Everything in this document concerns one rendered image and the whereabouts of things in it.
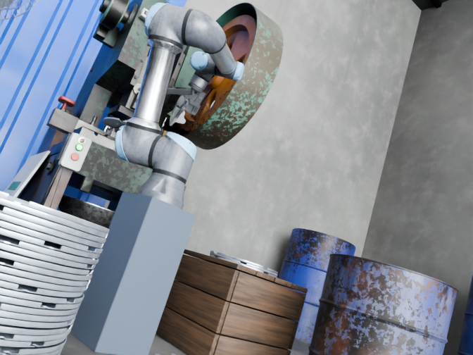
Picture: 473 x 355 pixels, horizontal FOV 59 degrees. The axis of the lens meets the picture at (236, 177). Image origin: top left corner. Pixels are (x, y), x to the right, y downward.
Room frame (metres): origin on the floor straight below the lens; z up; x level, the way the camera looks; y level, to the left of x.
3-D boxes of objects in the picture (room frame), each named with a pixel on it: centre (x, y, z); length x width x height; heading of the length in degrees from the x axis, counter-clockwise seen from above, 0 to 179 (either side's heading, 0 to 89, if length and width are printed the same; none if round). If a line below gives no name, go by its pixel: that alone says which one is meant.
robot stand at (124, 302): (1.35, 0.21, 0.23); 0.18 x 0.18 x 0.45; 42
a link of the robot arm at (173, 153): (1.35, 0.22, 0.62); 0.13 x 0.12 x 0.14; 80
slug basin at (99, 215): (1.99, 0.59, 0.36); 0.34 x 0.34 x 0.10
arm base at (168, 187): (1.35, 0.21, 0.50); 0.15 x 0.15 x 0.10
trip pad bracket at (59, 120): (1.63, 0.73, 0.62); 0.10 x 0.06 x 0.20; 122
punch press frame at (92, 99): (2.11, 0.66, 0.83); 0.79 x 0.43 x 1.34; 32
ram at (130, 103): (1.95, 0.56, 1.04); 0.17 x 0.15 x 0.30; 32
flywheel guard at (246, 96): (2.25, 0.35, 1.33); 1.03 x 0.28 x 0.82; 32
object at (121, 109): (1.99, 0.59, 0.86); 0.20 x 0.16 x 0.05; 122
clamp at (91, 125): (1.90, 0.73, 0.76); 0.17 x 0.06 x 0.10; 122
